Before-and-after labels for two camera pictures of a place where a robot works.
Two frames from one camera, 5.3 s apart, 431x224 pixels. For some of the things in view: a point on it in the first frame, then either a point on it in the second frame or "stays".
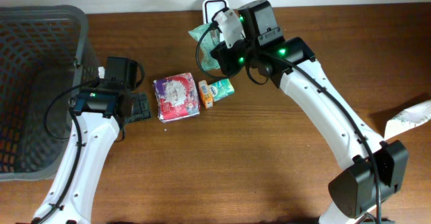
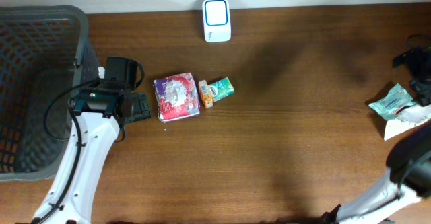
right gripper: x=223 y=57 -> x=405 y=58
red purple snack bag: x=176 y=97 stays
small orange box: x=206 y=93 stays
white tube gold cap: x=416 y=114 stays
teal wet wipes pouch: x=209 y=39 -> x=386 y=107
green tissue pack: x=221 y=89 stays
